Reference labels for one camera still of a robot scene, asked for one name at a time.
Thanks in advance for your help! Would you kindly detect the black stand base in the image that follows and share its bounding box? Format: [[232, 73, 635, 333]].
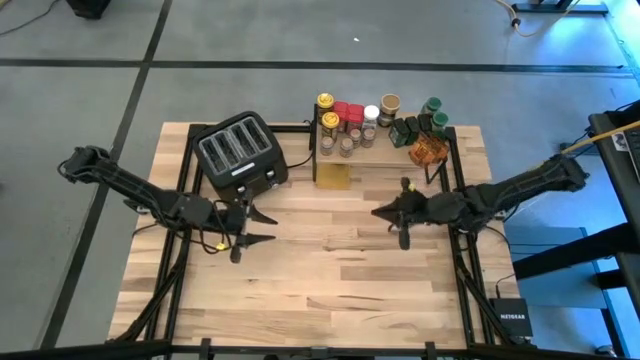
[[509, 0, 610, 16]]

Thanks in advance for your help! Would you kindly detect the black Netgear network switch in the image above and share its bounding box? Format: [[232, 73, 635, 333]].
[[488, 297, 535, 340]]

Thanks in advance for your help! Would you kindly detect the black four-slot toaster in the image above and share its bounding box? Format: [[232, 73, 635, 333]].
[[192, 110, 290, 204]]

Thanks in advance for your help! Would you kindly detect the red-lidded smoked paprika tin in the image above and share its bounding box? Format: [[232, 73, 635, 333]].
[[332, 102, 350, 134], [347, 103, 365, 135]]

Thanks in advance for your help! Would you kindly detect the black floor box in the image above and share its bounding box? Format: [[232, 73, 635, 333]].
[[64, 0, 114, 21]]

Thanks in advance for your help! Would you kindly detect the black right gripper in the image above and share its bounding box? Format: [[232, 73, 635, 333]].
[[372, 176, 441, 251]]

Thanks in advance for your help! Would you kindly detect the green-lidded oregano spice jar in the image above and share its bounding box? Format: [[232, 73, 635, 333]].
[[420, 96, 444, 117], [430, 110, 450, 139]]

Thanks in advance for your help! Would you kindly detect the black toaster power cord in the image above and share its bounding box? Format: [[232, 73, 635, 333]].
[[285, 118, 317, 171]]

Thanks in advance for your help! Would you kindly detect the wooden shelf with black frame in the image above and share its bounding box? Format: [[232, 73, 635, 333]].
[[310, 104, 449, 186]]

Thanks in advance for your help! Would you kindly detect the yellow flat pad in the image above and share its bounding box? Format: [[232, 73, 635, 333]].
[[314, 163, 352, 191]]

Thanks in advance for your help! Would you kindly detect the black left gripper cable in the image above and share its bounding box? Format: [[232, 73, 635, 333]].
[[189, 219, 226, 254]]

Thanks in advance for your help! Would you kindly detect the black equipment cart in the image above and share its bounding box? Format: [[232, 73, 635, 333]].
[[512, 98, 640, 359]]

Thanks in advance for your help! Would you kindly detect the beige floor cable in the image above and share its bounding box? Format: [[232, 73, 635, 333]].
[[493, 0, 584, 39]]

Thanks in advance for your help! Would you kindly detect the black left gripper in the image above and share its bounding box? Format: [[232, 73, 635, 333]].
[[214, 197, 279, 265]]

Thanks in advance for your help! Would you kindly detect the white-lidded spice jar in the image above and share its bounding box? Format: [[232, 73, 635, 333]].
[[362, 104, 381, 135]]

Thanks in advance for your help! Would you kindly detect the yellow hanging cable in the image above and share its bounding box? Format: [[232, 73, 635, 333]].
[[559, 118, 640, 155]]

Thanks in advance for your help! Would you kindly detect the wide jar with tan lid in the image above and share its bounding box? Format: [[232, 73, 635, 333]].
[[378, 93, 402, 128]]

